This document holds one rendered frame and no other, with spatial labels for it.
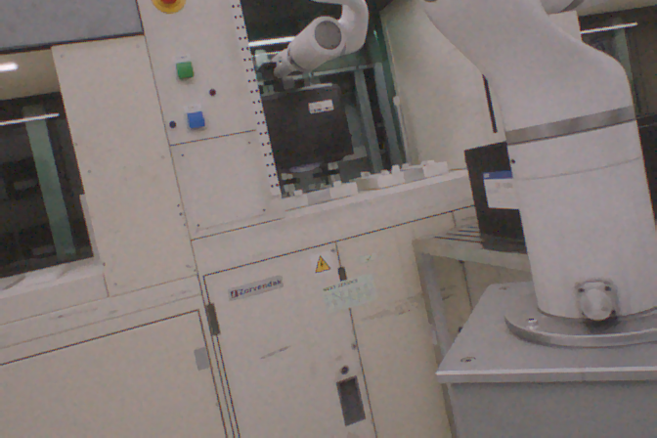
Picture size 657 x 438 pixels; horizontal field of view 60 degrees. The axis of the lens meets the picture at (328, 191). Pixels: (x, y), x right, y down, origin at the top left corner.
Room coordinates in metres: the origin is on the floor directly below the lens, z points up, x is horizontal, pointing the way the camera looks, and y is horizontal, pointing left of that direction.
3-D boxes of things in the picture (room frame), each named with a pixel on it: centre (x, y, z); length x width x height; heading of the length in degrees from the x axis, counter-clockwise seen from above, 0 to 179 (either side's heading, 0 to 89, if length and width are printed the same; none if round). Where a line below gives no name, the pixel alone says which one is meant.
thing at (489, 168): (1.06, -0.45, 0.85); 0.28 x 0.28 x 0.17; 13
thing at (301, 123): (1.50, 0.05, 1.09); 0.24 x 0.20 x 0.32; 108
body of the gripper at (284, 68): (1.40, 0.01, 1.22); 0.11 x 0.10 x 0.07; 22
